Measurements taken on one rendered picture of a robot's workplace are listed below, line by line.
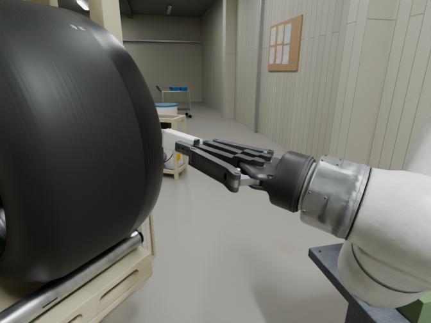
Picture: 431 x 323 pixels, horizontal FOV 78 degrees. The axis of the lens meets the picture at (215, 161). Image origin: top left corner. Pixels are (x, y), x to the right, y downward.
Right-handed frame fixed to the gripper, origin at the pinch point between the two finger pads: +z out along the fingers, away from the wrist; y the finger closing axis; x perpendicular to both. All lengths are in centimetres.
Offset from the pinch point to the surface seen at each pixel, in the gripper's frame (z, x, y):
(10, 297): 38, 48, 14
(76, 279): 18.9, 34.8, 8.2
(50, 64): 17.5, -9.4, 9.7
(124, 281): 16.8, 43.5, -2.7
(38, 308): 18.6, 35.5, 16.3
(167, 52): 834, 17, -953
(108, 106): 13.2, -3.6, 3.3
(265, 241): 19, 126, -152
